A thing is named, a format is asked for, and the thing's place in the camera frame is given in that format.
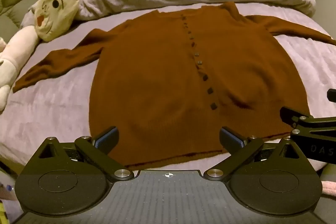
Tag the lilac bed sheet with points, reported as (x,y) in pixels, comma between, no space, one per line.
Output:
(52,111)

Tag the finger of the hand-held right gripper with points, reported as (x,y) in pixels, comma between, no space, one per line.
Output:
(296,114)
(331,96)

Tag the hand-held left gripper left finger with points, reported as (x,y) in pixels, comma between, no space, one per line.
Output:
(107,138)

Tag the brown knit cardigan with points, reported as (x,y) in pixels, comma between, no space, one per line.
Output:
(162,87)

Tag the cream plush toy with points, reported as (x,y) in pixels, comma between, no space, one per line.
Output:
(56,11)

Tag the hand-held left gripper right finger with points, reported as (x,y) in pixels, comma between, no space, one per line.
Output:
(232,139)

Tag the pink fluffy cloth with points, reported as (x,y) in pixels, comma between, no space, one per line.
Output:
(329,187)

